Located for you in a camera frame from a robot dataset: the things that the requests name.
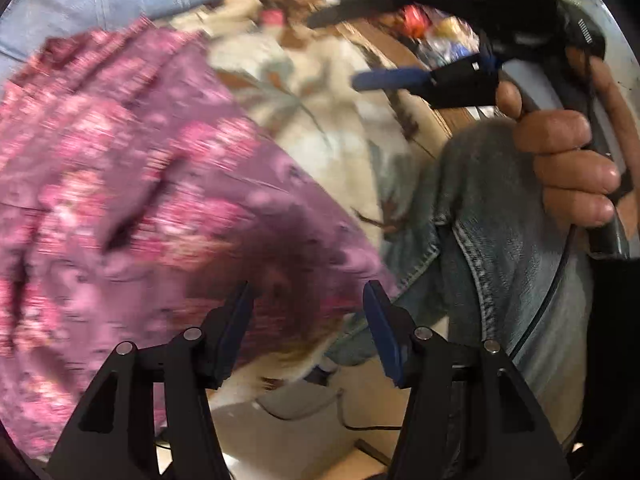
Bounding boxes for person's right hand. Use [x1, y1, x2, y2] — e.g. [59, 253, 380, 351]
[495, 81, 623, 230]

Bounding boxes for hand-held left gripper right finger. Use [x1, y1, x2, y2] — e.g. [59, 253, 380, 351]
[363, 280, 573, 480]

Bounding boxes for purple floral garment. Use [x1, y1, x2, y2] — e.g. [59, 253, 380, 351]
[0, 20, 401, 461]

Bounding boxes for blue jeans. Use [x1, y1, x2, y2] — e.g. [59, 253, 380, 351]
[325, 120, 601, 461]

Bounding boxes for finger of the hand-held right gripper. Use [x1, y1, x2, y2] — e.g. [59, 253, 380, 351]
[306, 0, 451, 31]
[351, 57, 502, 111]

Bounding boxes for cream leaf print blanket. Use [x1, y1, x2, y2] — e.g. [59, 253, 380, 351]
[165, 0, 451, 401]

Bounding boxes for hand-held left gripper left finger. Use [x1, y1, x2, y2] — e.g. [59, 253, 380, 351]
[45, 281, 255, 480]

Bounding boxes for pile of colourful clutter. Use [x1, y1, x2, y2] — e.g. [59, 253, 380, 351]
[400, 2, 483, 68]

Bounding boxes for black cable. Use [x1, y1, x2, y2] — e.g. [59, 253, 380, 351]
[255, 387, 407, 433]
[512, 222, 576, 358]

